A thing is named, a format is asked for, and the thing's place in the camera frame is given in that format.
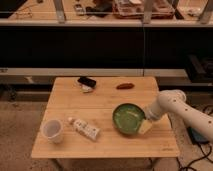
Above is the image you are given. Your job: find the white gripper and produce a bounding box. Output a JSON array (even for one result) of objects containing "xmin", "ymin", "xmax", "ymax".
[{"xmin": 139, "ymin": 101, "xmax": 164, "ymax": 134}]

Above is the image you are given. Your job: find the green ceramic bowl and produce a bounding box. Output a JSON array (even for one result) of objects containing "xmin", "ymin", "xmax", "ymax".
[{"xmin": 112, "ymin": 103, "xmax": 145, "ymax": 135}]

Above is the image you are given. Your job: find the white tube with cap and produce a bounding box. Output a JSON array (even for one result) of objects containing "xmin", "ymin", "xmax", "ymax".
[{"xmin": 68, "ymin": 117, "xmax": 100, "ymax": 141}]

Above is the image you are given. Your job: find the white plastic cup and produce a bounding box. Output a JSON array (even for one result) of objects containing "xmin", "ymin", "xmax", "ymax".
[{"xmin": 41, "ymin": 120, "xmax": 63, "ymax": 144}]

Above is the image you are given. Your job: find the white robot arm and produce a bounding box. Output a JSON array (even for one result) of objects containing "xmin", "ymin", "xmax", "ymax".
[{"xmin": 142, "ymin": 90, "xmax": 213, "ymax": 143}]

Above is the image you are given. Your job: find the brown sausage shaped object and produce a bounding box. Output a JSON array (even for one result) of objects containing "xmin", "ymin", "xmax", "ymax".
[{"xmin": 116, "ymin": 83, "xmax": 135, "ymax": 90}]

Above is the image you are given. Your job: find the blue box on floor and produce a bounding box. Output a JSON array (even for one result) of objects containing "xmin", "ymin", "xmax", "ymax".
[{"xmin": 187, "ymin": 127, "xmax": 208, "ymax": 144}]

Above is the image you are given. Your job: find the wooden table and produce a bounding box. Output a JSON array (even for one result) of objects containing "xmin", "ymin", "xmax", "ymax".
[{"xmin": 31, "ymin": 77, "xmax": 180, "ymax": 159}]

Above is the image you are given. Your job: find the black phone on white box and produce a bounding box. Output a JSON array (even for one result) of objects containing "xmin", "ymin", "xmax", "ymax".
[{"xmin": 78, "ymin": 77, "xmax": 96, "ymax": 93}]

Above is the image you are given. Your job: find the red tray on shelf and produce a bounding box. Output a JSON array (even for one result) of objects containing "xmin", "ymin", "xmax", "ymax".
[{"xmin": 113, "ymin": 0, "xmax": 175, "ymax": 19}]

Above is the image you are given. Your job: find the long wooden shelf bench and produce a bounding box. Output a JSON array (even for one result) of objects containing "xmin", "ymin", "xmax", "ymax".
[{"xmin": 0, "ymin": 0, "xmax": 213, "ymax": 27}]

